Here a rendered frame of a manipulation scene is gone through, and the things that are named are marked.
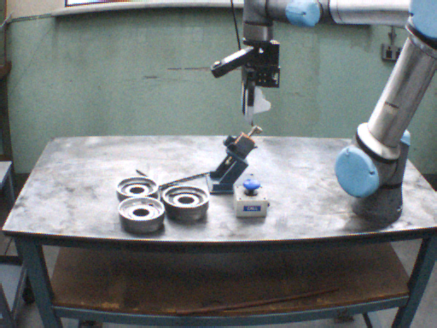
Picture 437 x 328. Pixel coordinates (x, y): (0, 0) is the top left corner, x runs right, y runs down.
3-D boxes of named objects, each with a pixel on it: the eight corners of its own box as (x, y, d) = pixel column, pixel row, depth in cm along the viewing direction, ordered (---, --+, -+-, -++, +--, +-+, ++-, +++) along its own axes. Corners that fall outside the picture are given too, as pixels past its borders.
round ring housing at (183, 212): (217, 207, 121) (217, 192, 119) (194, 227, 112) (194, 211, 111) (178, 196, 125) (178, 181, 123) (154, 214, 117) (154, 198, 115)
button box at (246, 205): (235, 218, 117) (237, 199, 115) (233, 202, 123) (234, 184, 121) (270, 217, 117) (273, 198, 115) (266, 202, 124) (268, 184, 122)
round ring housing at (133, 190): (142, 216, 115) (141, 200, 114) (108, 202, 120) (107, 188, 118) (166, 198, 124) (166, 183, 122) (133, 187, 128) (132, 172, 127)
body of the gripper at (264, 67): (279, 90, 119) (282, 43, 114) (243, 90, 118) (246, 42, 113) (272, 82, 126) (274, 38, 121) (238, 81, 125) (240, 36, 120)
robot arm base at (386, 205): (391, 194, 129) (397, 161, 125) (409, 220, 115) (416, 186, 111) (345, 196, 128) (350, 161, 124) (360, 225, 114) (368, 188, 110)
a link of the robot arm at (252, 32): (245, 25, 111) (240, 20, 119) (245, 43, 113) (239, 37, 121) (276, 27, 112) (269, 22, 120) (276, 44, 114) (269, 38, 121)
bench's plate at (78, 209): (3, 236, 104) (2, 229, 104) (51, 143, 159) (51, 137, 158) (459, 230, 114) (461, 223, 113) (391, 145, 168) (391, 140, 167)
